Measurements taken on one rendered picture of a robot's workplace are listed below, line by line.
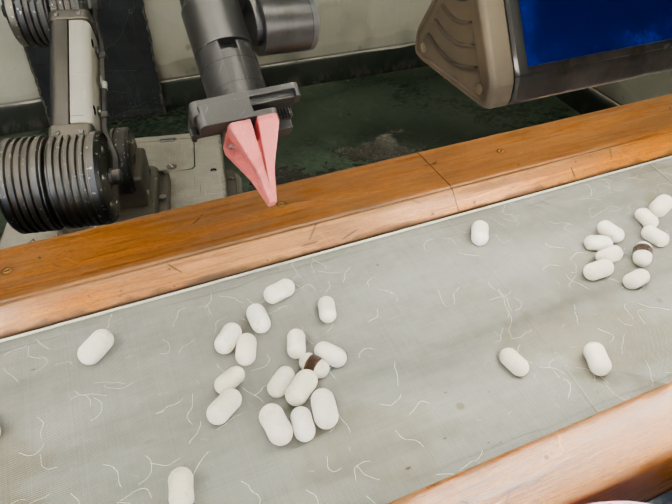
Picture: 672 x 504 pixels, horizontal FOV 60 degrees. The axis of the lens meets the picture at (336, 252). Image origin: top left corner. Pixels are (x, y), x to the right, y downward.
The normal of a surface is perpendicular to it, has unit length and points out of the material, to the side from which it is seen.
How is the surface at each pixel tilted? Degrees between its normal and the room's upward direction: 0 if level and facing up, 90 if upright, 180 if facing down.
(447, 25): 90
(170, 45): 89
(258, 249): 45
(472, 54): 90
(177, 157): 0
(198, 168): 1
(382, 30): 89
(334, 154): 0
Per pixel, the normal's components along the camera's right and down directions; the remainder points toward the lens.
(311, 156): 0.01, -0.75
